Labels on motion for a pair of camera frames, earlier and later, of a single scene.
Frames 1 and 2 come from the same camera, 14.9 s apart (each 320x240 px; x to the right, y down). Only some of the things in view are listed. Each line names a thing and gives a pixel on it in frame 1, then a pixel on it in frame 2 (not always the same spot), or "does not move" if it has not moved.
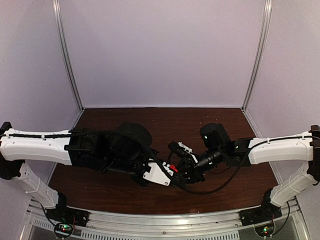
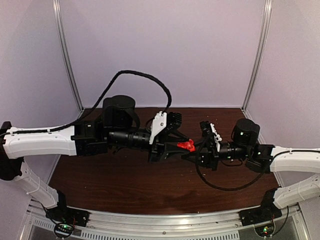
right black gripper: (195, 174) -> (209, 156)
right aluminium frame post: (260, 53) does not move
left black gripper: (141, 184) -> (158, 147)
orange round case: (172, 167) -> (189, 145)
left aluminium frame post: (58, 13) does not move
